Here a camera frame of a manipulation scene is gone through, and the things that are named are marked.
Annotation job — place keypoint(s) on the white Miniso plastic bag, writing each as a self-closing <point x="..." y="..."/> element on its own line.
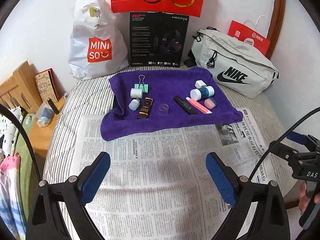
<point x="97" y="46"/>

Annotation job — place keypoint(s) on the wooden bedside table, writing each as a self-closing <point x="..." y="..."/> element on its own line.
<point x="40" y="138"/>

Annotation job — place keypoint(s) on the newspaper sheet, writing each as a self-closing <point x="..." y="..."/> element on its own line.
<point x="158" y="186"/>

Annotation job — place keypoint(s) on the black headset box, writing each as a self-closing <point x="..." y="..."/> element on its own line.
<point x="157" y="38"/>

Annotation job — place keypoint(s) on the white tape roll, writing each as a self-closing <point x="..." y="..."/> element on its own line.
<point x="136" y="93"/>

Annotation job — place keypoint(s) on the patterned book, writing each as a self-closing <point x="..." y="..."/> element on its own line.
<point x="46" y="86"/>

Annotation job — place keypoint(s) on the red paper bag white handles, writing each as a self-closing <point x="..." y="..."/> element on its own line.
<point x="247" y="32"/>

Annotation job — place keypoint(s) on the clear plastic box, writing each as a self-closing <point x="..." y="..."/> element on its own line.
<point x="44" y="115"/>

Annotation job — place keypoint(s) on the purple towel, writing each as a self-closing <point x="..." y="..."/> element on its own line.
<point x="163" y="86"/>

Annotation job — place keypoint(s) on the white charger cube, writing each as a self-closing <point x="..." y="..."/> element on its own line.
<point x="199" y="84"/>

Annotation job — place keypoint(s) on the pink tube white cap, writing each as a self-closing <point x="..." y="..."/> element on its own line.
<point x="198" y="106"/>

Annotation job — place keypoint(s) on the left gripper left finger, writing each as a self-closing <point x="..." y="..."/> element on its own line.
<point x="80" y="190"/>

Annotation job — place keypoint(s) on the right hand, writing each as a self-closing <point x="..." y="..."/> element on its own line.
<point x="303" y="199"/>

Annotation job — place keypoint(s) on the wooden door frame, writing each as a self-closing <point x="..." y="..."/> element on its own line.
<point x="275" y="25"/>

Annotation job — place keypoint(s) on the small white cap bottle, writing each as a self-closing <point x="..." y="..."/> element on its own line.
<point x="134" y="104"/>

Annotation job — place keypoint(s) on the striped mattress cover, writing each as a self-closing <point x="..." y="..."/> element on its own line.
<point x="95" y="97"/>

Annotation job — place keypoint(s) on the pink striped cloth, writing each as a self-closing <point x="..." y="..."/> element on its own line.
<point x="11" y="203"/>

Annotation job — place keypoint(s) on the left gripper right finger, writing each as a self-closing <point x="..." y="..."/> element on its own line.
<point x="234" y="191"/>

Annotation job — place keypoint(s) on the black rectangular bar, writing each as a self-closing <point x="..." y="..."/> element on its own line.
<point x="184" y="105"/>

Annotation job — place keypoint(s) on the mint green binder clip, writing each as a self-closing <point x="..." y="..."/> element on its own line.
<point x="142" y="85"/>

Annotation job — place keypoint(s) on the black gold rectangular box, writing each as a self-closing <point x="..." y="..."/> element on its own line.
<point x="145" y="109"/>

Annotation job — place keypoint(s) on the clear plastic cap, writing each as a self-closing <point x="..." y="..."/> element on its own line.
<point x="163" y="109"/>

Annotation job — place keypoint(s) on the white patterned bedding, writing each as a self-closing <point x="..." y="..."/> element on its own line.
<point x="11" y="140"/>

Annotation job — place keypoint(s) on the grey Nike waist bag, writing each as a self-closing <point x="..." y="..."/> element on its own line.
<point x="232" y="63"/>

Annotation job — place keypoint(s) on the blue white cylinder bottle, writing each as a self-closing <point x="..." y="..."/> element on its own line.
<point x="202" y="93"/>

